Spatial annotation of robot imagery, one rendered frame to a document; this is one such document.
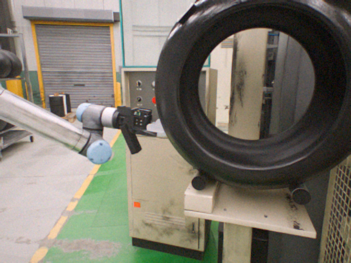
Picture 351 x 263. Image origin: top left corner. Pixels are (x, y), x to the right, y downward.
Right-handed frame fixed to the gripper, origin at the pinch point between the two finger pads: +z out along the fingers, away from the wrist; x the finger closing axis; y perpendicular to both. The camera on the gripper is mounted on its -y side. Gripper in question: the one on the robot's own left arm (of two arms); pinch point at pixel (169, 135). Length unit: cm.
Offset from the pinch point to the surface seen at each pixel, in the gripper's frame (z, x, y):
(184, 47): 4.6, -12.1, 27.6
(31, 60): -752, 659, -18
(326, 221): 63, 29, -32
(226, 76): -15, 340, 20
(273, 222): 36.6, -7.2, -17.3
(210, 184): 16.5, -1.1, -13.7
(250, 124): 26.4, 28.0, 3.5
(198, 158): 12.9, -11.6, -1.6
